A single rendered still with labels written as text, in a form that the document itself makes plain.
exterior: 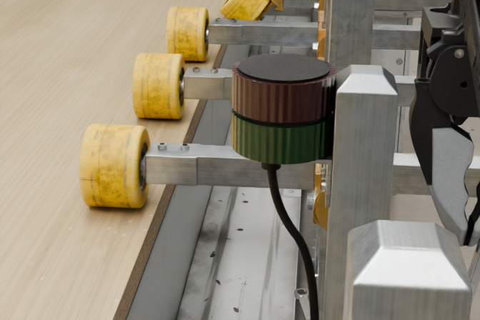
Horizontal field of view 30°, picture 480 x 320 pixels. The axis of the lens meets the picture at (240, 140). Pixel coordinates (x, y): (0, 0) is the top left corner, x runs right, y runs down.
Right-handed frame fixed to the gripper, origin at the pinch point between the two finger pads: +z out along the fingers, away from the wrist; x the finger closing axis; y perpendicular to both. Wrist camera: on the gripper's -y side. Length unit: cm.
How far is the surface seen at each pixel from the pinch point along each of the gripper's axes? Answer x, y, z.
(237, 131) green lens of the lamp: 15.1, -7.0, -9.4
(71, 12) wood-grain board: 55, 101, 11
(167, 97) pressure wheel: 28, 45, 7
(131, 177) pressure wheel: 27.2, 19.6, 5.9
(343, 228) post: 8.7, -7.2, -3.6
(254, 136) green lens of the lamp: 14.0, -8.0, -9.5
